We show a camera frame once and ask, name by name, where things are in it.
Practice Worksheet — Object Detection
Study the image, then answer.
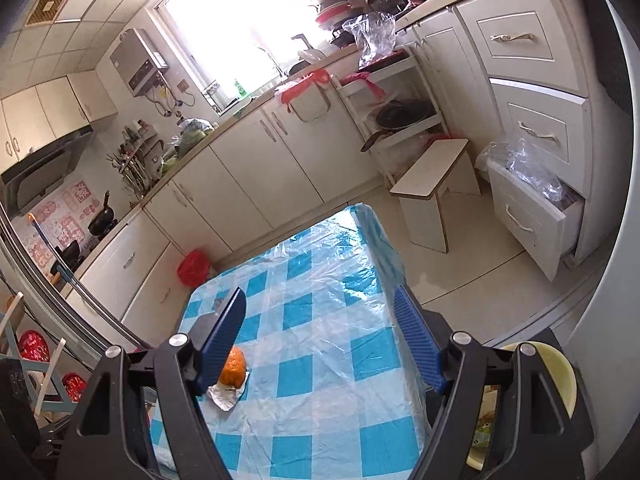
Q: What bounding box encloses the clear plastic bag in drawer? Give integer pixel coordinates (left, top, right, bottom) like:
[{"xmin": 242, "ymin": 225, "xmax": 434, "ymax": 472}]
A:
[{"xmin": 475, "ymin": 139, "xmax": 565, "ymax": 206}]

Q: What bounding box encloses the gas water heater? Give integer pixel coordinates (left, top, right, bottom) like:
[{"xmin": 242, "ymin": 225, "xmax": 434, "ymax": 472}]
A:
[{"xmin": 110, "ymin": 28, "xmax": 168, "ymax": 98}]

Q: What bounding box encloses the blue checkered plastic tablecloth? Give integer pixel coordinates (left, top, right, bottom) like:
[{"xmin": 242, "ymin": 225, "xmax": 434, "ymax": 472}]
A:
[{"xmin": 179, "ymin": 204, "xmax": 431, "ymax": 479}]

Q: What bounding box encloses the white wooden step stool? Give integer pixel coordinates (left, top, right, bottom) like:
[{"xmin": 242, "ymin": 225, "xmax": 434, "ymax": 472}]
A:
[{"xmin": 390, "ymin": 139, "xmax": 482, "ymax": 254}]

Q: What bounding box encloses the orange peel large piece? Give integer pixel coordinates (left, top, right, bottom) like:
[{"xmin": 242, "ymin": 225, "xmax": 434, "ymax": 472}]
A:
[{"xmin": 218, "ymin": 346, "xmax": 247, "ymax": 389}]

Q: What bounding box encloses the black wok on stove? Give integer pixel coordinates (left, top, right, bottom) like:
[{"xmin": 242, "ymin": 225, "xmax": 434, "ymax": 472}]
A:
[{"xmin": 88, "ymin": 191, "xmax": 117, "ymax": 240}]

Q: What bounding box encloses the black frying pan on rack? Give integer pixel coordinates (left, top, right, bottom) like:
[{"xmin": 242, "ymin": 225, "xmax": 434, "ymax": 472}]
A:
[{"xmin": 360, "ymin": 100, "xmax": 436, "ymax": 153}]

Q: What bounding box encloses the clear plastic bag on rack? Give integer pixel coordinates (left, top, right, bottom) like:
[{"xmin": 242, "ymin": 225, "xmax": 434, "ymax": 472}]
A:
[{"xmin": 342, "ymin": 12, "xmax": 396, "ymax": 68}]

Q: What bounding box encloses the white napkin under peel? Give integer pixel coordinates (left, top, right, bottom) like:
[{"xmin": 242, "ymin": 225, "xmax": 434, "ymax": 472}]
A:
[{"xmin": 206, "ymin": 370, "xmax": 250, "ymax": 412}]

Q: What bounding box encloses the yellow plastic bucket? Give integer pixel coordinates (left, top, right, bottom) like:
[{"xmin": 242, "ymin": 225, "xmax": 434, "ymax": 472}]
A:
[{"xmin": 466, "ymin": 340, "xmax": 577, "ymax": 471}]

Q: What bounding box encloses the red lined small trash bin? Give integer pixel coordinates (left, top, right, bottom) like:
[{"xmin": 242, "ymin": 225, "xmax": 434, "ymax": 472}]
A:
[{"xmin": 177, "ymin": 248, "xmax": 217, "ymax": 288}]

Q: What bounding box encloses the black range hood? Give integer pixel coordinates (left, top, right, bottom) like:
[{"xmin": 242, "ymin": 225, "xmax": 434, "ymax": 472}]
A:
[{"xmin": 1, "ymin": 126, "xmax": 94, "ymax": 220}]

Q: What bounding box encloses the hanging red lined door bin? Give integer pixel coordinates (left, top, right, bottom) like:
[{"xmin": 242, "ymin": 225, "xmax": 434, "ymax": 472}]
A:
[{"xmin": 274, "ymin": 68, "xmax": 331, "ymax": 122}]

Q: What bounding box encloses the white tiered storage rack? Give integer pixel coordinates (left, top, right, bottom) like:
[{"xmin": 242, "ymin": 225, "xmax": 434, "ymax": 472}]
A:
[{"xmin": 332, "ymin": 47, "xmax": 450, "ymax": 186}]

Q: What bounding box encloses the mop handle pole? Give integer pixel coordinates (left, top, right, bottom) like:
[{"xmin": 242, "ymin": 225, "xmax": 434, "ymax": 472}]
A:
[{"xmin": 27, "ymin": 212, "xmax": 151, "ymax": 349}]

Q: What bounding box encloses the open white drawer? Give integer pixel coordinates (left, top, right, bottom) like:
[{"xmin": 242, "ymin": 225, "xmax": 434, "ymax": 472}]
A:
[{"xmin": 488, "ymin": 162, "xmax": 584, "ymax": 282}]

